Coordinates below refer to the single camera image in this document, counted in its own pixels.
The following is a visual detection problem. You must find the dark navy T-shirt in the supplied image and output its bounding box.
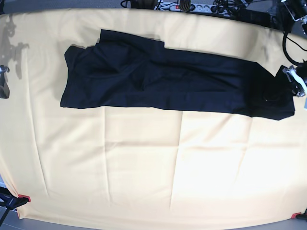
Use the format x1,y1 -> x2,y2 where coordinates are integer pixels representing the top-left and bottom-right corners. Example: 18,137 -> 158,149
60,30 -> 295,120

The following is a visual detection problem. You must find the yellow table cloth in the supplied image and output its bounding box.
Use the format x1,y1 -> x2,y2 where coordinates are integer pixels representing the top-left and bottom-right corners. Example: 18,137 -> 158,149
0,9 -> 307,229

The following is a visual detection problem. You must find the left red black clamp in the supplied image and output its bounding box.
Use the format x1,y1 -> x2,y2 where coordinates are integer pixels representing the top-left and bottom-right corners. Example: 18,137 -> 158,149
0,187 -> 31,210

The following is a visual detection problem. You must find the red black clamp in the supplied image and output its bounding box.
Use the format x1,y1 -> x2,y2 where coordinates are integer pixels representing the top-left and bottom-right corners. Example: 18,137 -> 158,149
0,187 -> 31,210
291,209 -> 307,221

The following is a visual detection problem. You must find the white power strip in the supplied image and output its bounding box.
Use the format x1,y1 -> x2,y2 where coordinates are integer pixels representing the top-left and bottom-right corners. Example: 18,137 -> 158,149
155,1 -> 227,14

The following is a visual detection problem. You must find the black box on floor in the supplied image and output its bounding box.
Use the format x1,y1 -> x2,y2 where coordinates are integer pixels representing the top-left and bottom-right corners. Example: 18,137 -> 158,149
237,9 -> 271,27

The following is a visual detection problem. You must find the right red black clamp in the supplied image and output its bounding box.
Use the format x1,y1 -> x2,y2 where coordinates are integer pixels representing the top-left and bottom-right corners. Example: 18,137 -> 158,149
291,209 -> 307,221

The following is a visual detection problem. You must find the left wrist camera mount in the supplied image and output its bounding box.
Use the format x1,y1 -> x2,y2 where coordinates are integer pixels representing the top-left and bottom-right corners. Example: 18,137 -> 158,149
283,65 -> 307,97

